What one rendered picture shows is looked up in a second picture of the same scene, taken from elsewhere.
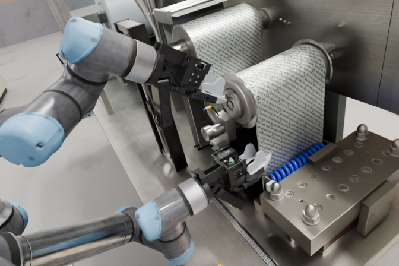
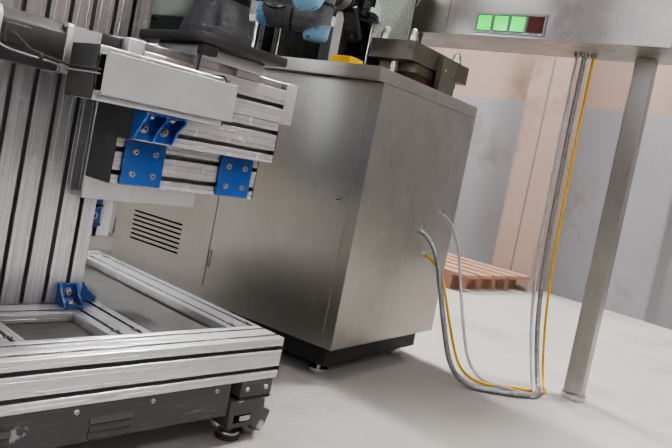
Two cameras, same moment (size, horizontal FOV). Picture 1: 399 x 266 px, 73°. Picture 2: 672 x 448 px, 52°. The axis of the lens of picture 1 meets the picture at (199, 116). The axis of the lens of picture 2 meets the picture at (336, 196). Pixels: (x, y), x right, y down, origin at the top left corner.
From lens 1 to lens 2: 2.02 m
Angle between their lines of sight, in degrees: 41
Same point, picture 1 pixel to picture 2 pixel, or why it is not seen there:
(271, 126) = not seen: outside the picture
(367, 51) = not seen: outside the picture
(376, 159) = not seen: hidden behind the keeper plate
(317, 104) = (408, 16)
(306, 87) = not seen: outside the picture
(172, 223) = not seen: outside the picture
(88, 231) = not seen: outside the picture
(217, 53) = not seen: outside the picture
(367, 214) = (442, 64)
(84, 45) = not seen: outside the picture
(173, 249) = (325, 15)
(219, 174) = not seen: outside the picture
